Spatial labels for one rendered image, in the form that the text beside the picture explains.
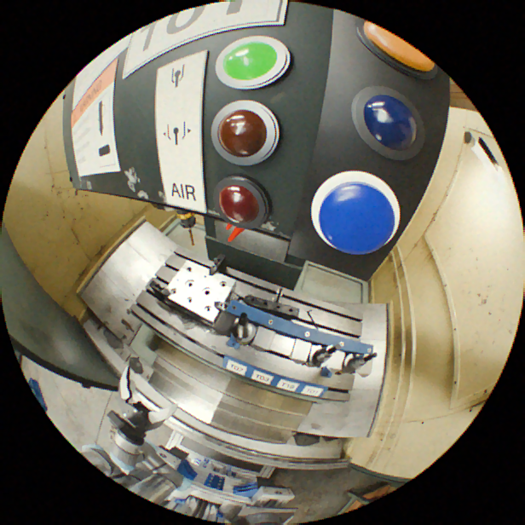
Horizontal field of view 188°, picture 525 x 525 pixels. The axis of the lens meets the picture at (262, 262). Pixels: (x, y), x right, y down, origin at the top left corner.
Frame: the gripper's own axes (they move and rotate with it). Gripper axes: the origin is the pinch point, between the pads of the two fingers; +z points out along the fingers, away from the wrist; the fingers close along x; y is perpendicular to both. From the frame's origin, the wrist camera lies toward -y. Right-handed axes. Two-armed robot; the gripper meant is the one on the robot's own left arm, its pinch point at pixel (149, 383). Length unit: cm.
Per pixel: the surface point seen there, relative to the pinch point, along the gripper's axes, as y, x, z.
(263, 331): 8.4, 17.7, 26.6
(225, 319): 8.4, 6.6, 25.9
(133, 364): 64, -47, -14
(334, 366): 8.4, 39.9, 22.6
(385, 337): 45, 90, 55
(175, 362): 56, -19, 5
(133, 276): 56, -83, 37
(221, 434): 63, 18, -24
